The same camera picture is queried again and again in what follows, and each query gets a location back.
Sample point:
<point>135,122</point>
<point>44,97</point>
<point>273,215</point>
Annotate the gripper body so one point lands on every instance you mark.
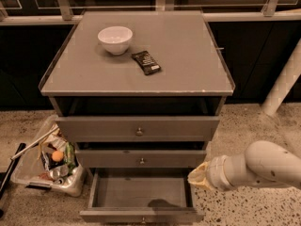
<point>215,173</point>

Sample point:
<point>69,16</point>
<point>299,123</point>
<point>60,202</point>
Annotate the grey bottom drawer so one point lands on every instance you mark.
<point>141,196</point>

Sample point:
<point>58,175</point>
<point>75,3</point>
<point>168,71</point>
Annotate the grey drawer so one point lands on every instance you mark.
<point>135,128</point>
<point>141,196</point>
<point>140,154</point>

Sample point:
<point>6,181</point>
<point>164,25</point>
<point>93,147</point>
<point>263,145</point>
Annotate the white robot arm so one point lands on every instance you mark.
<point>262,164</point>

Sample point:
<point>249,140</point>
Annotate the grey top drawer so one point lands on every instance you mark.
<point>135,128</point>

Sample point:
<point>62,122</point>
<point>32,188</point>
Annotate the grey drawer cabinet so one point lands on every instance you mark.
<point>139,89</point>

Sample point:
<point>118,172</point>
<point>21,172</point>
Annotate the grey middle drawer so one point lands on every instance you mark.
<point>140,154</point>

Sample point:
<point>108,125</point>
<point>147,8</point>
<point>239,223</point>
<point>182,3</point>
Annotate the black snack packet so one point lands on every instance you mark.
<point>146,62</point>

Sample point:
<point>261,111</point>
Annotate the green packet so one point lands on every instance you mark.
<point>69,157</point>

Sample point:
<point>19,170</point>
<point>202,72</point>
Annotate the silver can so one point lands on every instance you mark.
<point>59,172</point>

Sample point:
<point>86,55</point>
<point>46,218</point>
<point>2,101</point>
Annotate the orange ball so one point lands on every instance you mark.
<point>57,156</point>

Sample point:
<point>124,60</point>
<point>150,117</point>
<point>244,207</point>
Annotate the clear plastic bin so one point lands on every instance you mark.
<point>34,165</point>

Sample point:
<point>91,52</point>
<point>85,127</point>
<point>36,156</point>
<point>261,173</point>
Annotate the white stick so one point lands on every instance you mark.
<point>33,144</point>

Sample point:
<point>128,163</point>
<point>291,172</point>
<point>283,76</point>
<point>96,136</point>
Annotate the white ceramic bowl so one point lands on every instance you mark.
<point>115,39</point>

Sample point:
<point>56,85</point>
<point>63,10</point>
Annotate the black pole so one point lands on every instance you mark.
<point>5,176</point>

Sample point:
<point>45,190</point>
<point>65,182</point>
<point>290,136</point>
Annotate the metal railing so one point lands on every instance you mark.
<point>34,12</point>

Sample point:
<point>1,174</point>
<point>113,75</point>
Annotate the white diagonal post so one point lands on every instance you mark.
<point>284,82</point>

